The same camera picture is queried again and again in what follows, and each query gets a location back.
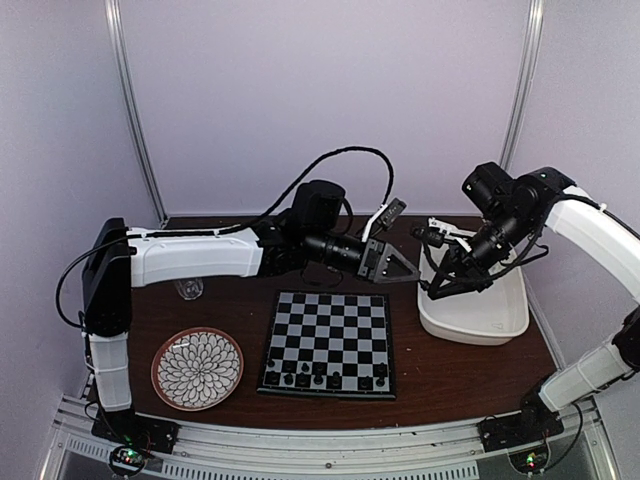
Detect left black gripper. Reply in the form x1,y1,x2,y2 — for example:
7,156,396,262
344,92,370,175
306,228,422,285

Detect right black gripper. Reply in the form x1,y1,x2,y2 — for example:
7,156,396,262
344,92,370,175
429,207,536,300

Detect black and grey chessboard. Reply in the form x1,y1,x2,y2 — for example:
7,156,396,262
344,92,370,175
257,290,397,400

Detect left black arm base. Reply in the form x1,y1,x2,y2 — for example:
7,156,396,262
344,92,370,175
91,408,180,454

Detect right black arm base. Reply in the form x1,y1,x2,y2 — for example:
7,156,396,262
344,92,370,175
477,412,564,452

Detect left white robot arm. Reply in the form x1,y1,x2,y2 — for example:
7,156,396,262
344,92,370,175
81,180,419,444

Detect white plastic tub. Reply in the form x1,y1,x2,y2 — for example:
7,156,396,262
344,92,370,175
417,268,530,346

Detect clear drinking glass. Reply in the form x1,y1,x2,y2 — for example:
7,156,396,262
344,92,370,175
174,278,204,301

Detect floral patterned plate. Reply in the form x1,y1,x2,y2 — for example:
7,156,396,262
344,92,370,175
151,327,244,412

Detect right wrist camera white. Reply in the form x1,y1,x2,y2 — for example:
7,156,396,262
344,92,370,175
410,217,475,249

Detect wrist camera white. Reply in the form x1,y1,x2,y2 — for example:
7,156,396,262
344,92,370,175
410,217,475,249
359,198,407,242

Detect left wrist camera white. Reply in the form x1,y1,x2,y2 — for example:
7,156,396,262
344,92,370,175
359,198,407,242

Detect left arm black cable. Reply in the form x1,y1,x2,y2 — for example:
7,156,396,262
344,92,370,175
249,146,396,226

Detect right aluminium frame post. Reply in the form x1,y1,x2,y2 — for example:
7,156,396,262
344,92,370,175
499,0,545,170

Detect aluminium frame post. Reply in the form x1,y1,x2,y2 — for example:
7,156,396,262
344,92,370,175
499,0,545,170
104,0,169,226

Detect left aluminium frame post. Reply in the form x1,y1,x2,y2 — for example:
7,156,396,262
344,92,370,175
104,0,169,226

